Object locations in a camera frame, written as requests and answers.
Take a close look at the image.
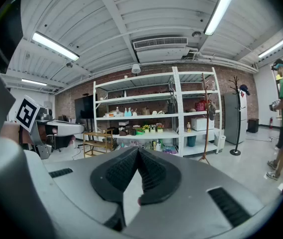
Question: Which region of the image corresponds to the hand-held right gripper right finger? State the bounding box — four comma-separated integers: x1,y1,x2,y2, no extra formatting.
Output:
137,147,182,206

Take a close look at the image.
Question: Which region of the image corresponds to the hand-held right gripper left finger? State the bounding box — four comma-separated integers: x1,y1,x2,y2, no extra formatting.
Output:
90,147,139,204

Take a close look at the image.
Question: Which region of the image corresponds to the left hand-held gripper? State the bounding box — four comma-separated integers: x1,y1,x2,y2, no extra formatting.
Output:
13,95,85,160

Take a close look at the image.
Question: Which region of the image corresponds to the person's left forearm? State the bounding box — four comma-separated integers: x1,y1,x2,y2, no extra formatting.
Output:
0,121,22,145

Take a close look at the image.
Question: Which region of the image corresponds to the heap of purple teal bags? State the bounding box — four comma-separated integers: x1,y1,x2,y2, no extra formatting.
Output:
161,145,179,155

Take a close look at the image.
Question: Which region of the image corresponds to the fluorescent ceiling light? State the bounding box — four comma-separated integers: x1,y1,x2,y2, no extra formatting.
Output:
31,30,80,61
258,38,283,59
21,78,48,86
203,0,239,36

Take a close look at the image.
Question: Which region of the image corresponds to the wooden shelf cart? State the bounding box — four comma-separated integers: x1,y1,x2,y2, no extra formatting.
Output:
83,129,114,158

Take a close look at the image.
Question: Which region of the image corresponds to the black television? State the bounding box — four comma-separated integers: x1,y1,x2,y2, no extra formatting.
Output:
74,94,97,120

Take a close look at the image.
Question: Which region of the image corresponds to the white metal shelving unit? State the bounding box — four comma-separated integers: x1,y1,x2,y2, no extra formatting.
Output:
93,66,223,158

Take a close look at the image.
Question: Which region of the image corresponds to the brown wooden coat rack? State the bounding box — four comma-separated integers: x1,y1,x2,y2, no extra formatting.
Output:
197,72,218,165

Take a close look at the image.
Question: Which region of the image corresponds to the white trash bin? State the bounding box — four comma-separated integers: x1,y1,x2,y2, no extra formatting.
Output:
213,134,227,153

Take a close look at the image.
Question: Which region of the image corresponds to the black metal coat rack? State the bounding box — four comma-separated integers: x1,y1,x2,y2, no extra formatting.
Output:
228,75,247,157

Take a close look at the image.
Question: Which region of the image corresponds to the red dotted bag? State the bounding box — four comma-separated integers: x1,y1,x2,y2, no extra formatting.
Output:
194,99,208,112

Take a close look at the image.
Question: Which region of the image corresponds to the grey hanging hat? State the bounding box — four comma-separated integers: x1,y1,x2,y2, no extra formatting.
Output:
208,101,217,121

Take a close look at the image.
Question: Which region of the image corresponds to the grey refrigerator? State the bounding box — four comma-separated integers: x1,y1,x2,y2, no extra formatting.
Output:
223,92,248,145

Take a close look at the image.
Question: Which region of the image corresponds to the navy cap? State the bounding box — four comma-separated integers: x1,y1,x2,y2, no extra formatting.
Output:
239,84,251,96

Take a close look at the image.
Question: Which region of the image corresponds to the white ceiling air conditioner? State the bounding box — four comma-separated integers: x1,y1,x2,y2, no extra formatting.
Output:
131,36,190,64

